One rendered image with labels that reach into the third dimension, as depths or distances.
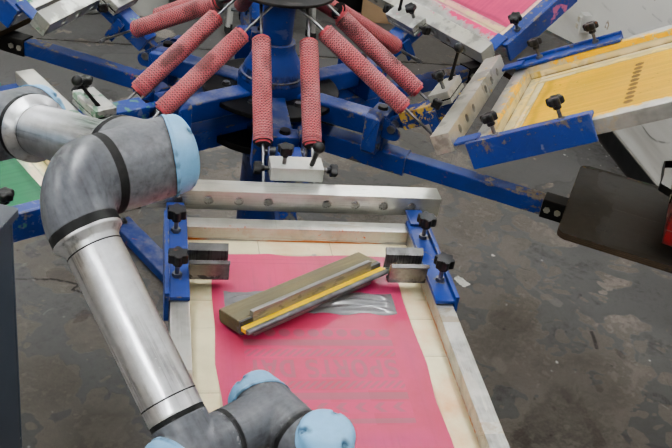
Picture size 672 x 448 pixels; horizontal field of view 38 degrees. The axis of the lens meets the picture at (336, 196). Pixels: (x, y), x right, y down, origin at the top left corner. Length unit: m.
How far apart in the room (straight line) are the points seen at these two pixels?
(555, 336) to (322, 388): 1.99
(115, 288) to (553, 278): 2.95
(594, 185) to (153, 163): 1.63
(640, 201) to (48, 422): 1.83
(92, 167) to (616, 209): 1.66
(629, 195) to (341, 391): 1.19
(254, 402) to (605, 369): 2.50
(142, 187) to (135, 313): 0.18
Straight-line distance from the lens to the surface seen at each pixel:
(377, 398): 1.85
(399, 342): 1.98
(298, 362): 1.89
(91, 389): 3.21
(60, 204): 1.29
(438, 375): 1.93
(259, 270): 2.11
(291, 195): 2.22
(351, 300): 2.05
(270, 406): 1.29
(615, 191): 2.74
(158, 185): 1.35
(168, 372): 1.24
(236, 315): 1.92
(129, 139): 1.34
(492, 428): 1.80
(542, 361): 3.60
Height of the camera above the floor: 2.20
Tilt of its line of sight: 31 degrees down
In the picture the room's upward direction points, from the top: 9 degrees clockwise
